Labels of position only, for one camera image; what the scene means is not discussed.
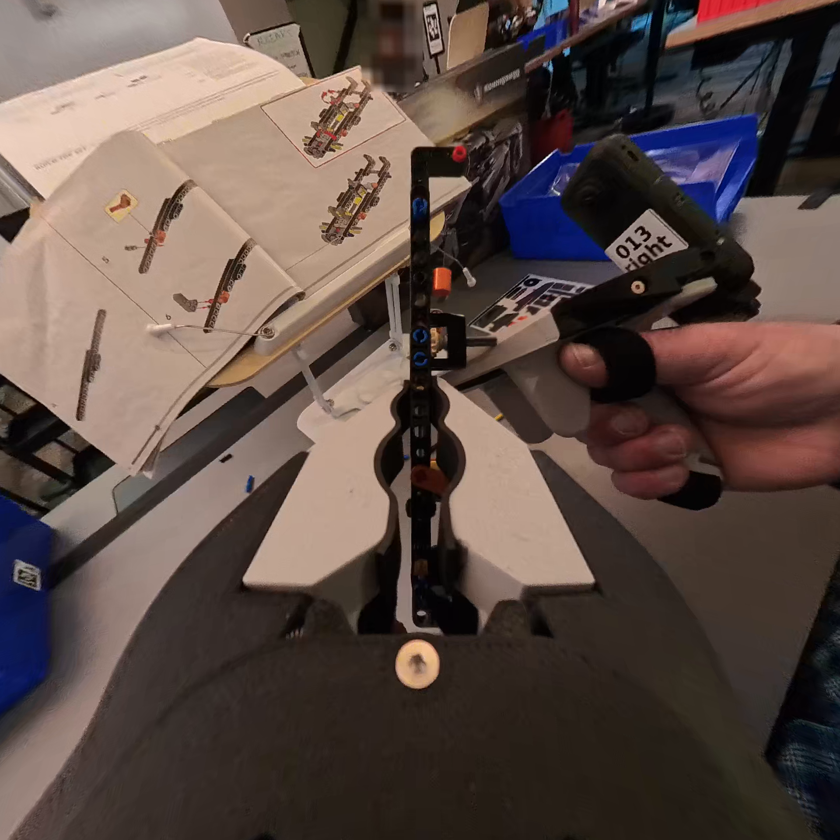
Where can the white instruction booklet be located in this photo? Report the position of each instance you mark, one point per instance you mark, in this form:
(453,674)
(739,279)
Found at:
(229,164)

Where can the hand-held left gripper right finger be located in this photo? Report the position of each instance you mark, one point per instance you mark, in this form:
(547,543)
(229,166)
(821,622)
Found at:
(518,518)

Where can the lego vehicle chassis assembly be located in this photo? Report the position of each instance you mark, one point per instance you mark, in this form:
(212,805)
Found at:
(420,262)

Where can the person's right hand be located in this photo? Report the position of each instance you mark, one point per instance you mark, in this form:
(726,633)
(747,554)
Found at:
(754,407)

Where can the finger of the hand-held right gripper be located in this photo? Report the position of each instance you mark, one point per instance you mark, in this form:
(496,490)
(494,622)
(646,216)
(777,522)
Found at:
(518,351)

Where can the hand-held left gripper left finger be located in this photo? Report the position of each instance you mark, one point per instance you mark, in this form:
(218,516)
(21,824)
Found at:
(321,518)

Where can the lego sticker sheet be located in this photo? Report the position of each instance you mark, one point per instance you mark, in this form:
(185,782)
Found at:
(518,305)

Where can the black white marker sign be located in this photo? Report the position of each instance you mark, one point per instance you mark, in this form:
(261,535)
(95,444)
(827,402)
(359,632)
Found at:
(433,26)

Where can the clear plastic bag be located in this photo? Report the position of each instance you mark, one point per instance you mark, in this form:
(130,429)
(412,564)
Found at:
(695,161)

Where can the blue storage bin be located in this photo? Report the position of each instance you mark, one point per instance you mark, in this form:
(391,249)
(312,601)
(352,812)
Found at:
(544,223)

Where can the blue plaid shirt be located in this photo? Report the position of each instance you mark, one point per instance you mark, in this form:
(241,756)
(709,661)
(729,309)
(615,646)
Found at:
(807,722)

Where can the white paper sign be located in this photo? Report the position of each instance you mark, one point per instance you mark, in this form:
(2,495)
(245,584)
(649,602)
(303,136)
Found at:
(282,49)

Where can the bright blue object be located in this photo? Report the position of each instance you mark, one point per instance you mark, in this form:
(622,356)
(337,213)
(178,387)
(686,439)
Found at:
(19,610)

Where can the red plastic crate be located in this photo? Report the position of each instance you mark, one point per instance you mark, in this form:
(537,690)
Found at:
(768,8)

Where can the wooden workbench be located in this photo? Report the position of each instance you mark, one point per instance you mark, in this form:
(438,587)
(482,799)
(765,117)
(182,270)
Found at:
(722,33)

